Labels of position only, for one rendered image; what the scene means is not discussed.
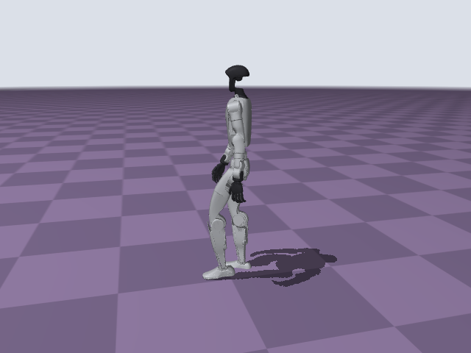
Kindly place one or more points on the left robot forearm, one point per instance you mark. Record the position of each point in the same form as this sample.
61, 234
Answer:
239, 151

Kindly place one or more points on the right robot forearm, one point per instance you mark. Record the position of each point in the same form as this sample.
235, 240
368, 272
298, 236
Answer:
228, 153

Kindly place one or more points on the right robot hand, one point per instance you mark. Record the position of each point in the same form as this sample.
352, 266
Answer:
219, 169

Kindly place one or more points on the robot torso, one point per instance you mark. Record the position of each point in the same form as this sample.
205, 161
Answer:
247, 122

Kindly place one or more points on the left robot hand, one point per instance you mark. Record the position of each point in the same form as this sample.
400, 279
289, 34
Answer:
236, 188

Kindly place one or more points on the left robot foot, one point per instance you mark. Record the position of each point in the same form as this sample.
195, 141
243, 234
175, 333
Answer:
216, 273

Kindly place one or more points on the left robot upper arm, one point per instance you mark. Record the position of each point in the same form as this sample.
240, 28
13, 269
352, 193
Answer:
234, 109

